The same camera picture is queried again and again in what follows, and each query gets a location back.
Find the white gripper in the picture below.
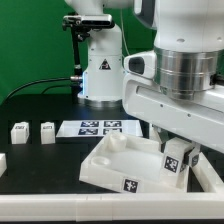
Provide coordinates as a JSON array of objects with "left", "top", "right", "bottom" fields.
[{"left": 123, "top": 74, "right": 224, "bottom": 168}]

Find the white square tabletop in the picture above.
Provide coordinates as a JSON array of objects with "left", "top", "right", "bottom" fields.
[{"left": 79, "top": 131, "right": 189, "bottom": 193}]

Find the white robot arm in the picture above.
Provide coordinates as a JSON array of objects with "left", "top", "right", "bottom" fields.
[{"left": 65, "top": 0, "right": 224, "bottom": 154}]

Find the white L-shaped fence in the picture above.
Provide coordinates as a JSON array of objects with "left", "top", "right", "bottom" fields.
[{"left": 0, "top": 150, "right": 224, "bottom": 222}]

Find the white block left edge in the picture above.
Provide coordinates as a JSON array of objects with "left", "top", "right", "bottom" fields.
[{"left": 0, "top": 153, "right": 7, "bottom": 177}]

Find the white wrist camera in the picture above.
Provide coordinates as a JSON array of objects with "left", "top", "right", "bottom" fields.
[{"left": 124, "top": 50, "right": 157, "bottom": 80}]

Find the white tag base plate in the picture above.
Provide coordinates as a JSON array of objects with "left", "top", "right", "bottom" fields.
[{"left": 56, "top": 120, "right": 143, "bottom": 138}]

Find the black cable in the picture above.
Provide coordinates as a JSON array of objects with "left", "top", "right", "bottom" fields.
[{"left": 2, "top": 76, "right": 83, "bottom": 103}]

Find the black camera on stand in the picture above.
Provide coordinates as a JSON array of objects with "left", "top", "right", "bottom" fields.
[{"left": 62, "top": 13, "right": 115, "bottom": 99}]

